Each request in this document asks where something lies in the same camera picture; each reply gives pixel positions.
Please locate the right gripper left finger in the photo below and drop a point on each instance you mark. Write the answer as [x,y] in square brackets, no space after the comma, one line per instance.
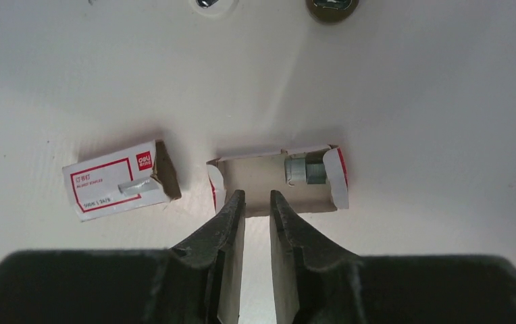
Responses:
[204,282]

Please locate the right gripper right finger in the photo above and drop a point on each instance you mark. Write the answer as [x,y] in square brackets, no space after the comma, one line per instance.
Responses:
[315,280]

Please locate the cardboard staple box tray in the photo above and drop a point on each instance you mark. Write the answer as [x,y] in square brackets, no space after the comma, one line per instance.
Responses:
[260,173]

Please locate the red white staple box sleeve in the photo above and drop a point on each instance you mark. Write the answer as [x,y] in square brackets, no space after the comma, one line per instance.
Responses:
[132,178]

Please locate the silver staple strips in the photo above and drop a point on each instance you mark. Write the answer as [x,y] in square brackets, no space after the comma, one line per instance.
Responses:
[307,169]

